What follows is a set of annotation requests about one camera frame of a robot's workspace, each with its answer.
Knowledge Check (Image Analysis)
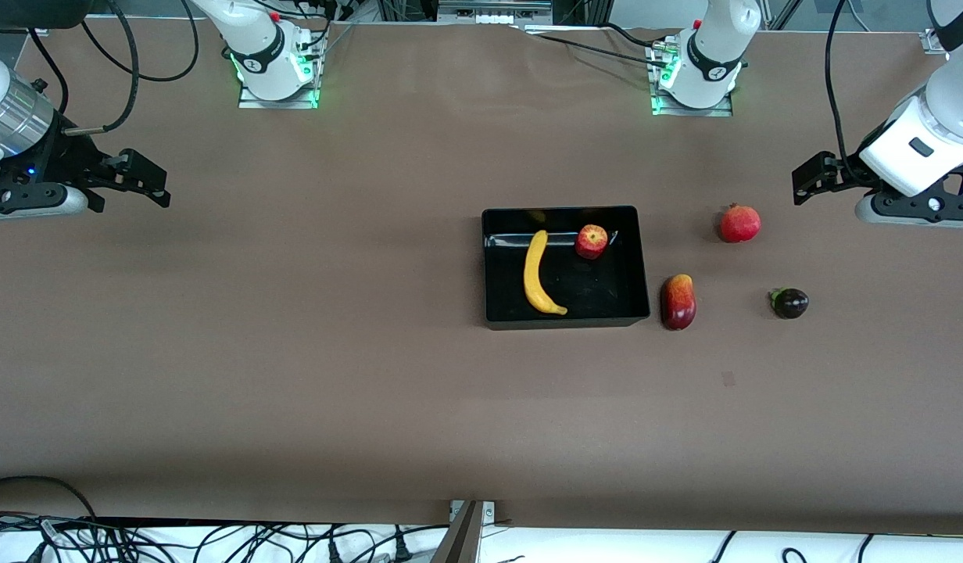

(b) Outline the red yellow apple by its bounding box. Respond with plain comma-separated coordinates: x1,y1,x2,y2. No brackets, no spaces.
575,224,609,260

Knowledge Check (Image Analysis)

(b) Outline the black rectangular plastic box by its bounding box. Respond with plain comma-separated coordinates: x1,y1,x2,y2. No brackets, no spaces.
481,205,651,331

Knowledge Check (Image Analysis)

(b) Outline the yellow banana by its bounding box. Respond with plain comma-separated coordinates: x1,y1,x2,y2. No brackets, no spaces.
524,229,568,316

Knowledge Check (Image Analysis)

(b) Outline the red pomegranate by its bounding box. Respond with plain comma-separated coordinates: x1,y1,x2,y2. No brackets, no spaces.
720,203,762,244

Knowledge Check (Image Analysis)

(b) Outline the dark purple eggplant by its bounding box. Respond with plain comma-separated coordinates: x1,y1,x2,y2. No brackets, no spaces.
769,287,810,320

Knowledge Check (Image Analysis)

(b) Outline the red yellow mango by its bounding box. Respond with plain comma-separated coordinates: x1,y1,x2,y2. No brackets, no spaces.
660,274,697,332

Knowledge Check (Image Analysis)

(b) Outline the brown table cover sheet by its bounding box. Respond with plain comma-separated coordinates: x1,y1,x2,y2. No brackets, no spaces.
0,20,963,534

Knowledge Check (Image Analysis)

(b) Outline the white power strip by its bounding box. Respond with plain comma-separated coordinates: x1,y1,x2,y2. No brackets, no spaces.
437,0,554,24

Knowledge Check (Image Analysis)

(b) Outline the white lower table surface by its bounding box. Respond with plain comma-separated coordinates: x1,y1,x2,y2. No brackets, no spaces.
0,516,963,563

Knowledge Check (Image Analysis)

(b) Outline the dark aluminium bar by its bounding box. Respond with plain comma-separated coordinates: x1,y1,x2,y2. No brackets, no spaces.
429,500,484,563

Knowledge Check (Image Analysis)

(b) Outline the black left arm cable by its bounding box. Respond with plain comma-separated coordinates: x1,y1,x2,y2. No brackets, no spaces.
825,0,877,188

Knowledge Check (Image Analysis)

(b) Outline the looping black cable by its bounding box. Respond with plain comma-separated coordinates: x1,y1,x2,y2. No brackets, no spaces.
81,0,199,82

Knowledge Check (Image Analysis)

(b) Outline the short black right arm cable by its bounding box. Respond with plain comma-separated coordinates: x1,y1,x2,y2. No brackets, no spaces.
28,28,70,118

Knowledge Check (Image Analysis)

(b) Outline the black cable with metal plug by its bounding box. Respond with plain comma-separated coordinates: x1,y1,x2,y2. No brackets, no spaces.
62,0,140,135

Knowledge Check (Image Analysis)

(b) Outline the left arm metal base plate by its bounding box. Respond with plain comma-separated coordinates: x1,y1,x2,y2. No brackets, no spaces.
650,43,734,118

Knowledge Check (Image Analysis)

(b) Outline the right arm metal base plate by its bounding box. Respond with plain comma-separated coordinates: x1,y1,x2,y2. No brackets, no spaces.
238,47,320,110

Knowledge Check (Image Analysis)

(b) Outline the short black base cable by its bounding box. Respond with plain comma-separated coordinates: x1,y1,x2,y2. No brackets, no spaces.
603,22,670,49

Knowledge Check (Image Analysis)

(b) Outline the long black base cable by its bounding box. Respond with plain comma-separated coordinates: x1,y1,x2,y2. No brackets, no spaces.
521,27,658,70

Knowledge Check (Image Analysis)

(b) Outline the arched black cable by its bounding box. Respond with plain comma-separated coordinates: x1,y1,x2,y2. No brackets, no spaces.
0,475,98,518

